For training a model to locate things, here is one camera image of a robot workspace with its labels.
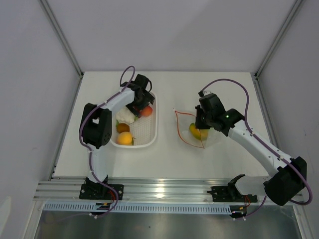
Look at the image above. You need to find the red peach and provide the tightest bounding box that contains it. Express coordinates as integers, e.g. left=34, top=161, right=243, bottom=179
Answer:
left=140, top=106, right=153, bottom=117

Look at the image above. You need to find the white cauliflower with green leaves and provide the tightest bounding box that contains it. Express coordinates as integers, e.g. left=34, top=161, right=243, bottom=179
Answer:
left=115, top=107, right=138, bottom=125

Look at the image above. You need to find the right aluminium frame post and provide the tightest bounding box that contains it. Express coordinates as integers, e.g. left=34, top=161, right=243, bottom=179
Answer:
left=254, top=0, right=307, bottom=78

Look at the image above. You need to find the white perforated plastic basket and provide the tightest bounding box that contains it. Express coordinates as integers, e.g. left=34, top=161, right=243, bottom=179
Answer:
left=110, top=92, right=158, bottom=149

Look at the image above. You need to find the aluminium mounting rail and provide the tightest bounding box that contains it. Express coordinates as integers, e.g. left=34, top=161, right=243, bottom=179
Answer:
left=33, top=177, right=305, bottom=205

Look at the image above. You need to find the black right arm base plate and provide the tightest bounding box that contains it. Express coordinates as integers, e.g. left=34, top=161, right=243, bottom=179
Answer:
left=207, top=174, right=258, bottom=203

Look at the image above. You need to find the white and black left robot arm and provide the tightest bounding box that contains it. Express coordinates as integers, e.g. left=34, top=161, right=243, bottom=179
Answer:
left=79, top=74, right=156, bottom=199

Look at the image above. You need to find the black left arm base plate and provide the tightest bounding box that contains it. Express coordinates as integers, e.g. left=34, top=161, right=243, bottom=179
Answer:
left=79, top=177, right=124, bottom=200

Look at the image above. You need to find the white slotted cable duct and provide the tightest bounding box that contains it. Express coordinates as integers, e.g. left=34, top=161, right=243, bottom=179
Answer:
left=43, top=201, right=232, bottom=215

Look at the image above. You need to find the aluminium frame post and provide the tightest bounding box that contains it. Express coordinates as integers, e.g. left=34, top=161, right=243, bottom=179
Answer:
left=37, top=0, right=84, bottom=78
left=254, top=0, right=307, bottom=78

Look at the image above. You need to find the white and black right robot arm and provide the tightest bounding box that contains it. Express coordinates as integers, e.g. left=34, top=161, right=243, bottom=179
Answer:
left=195, top=93, right=307, bottom=206

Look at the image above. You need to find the yellow green mango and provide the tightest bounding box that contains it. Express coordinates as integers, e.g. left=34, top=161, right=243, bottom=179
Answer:
left=189, top=123, right=209, bottom=141

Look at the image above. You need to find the orange apricot fruit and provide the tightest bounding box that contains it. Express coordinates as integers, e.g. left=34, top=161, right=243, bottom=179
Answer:
left=116, top=131, right=135, bottom=146

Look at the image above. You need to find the brown kiwi fruit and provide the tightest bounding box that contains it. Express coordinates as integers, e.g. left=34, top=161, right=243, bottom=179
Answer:
left=116, top=123, right=130, bottom=133

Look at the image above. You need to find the left aluminium frame post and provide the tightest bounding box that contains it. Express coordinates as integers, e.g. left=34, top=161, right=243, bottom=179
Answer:
left=37, top=0, right=84, bottom=78

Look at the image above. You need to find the clear zip bag orange zipper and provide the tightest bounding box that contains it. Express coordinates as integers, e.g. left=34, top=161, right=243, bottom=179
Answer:
left=173, top=109, right=221, bottom=149

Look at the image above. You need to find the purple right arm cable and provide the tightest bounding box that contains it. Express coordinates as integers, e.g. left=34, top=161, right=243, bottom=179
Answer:
left=198, top=79, right=314, bottom=221

